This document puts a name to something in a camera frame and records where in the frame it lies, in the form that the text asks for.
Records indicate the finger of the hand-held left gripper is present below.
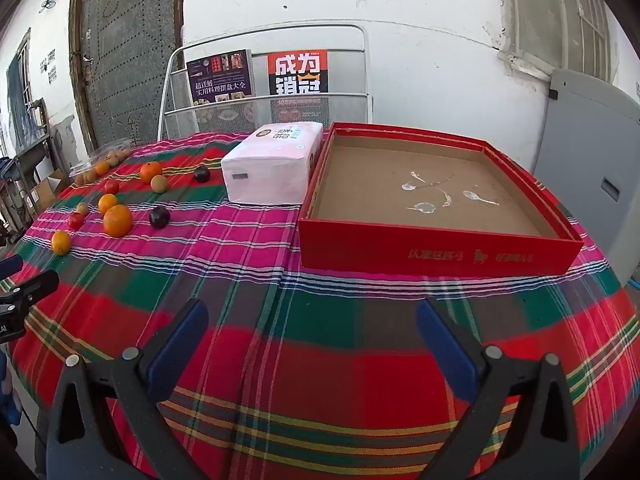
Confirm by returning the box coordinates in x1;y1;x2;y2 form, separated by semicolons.
0;270;60;313
0;254;24;281

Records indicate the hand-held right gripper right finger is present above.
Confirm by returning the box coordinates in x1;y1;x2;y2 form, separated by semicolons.
416;297;596;480

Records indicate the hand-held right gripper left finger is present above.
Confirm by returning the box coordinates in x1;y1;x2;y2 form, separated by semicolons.
46;299;210;480

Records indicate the red cardboard box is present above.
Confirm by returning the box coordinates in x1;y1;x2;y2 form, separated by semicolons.
298;121;585;277

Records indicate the large orange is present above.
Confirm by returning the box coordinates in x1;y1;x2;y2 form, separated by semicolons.
102;204;134;238

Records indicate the brown cardboard box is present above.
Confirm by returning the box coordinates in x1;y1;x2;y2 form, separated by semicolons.
27;172;68;211

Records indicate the grey metal cart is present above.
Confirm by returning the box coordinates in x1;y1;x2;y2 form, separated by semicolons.
10;132;53;211

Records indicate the pile of brown longans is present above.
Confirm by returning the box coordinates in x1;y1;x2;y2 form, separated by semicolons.
74;147;133;186

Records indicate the red green plaid tablecloth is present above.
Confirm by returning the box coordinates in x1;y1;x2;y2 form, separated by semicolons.
10;127;640;480

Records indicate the clear plastic container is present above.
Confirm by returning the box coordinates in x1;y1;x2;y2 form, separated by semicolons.
70;137;133;176

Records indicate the blue framed window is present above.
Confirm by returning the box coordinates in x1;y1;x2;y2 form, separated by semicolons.
5;27;33;126

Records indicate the pink white tissue pack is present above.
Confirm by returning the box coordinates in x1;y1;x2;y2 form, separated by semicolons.
221;122;323;206

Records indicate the studded grey metal door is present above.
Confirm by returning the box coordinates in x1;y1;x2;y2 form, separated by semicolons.
69;0;185;148

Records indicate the grey metal cabinet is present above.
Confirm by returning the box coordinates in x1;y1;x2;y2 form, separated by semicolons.
531;67;640;291

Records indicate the dark purple cookbook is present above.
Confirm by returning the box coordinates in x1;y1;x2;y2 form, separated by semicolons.
186;49;257;131

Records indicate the white metal mesh rack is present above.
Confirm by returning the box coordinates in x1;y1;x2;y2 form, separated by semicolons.
157;22;373;141

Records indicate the black red book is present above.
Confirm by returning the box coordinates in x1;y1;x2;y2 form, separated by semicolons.
266;51;329;123

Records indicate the barred white window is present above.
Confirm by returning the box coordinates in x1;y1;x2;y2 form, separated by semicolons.
500;0;613;81

